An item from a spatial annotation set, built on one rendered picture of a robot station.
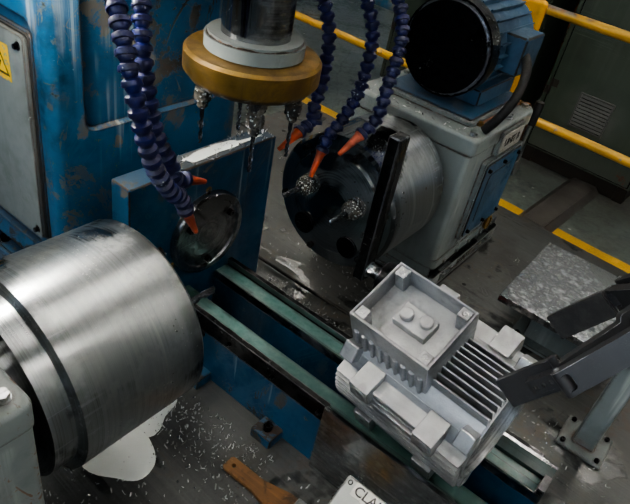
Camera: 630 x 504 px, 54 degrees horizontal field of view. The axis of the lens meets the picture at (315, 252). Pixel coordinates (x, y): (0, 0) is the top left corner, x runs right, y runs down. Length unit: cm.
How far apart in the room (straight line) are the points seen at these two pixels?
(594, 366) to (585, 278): 83
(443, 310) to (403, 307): 5
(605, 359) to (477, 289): 88
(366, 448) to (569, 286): 62
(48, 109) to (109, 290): 32
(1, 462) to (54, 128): 47
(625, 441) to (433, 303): 56
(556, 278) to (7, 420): 105
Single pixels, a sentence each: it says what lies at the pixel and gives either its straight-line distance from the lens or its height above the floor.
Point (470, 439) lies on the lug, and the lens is 76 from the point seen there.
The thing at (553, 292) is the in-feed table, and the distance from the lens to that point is 130.
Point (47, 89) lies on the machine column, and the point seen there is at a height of 124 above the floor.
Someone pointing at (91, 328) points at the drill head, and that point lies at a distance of 68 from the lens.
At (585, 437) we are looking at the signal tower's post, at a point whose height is 83.
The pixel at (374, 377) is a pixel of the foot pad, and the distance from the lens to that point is 80.
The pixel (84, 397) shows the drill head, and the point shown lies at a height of 109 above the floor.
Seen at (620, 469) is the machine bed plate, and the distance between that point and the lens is 121.
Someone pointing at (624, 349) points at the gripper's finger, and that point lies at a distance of 56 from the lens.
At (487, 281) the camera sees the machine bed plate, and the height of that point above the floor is 80.
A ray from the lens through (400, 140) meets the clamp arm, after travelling 88.
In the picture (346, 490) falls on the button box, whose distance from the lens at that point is 65.
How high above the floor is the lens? 161
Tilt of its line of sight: 36 degrees down
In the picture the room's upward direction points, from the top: 12 degrees clockwise
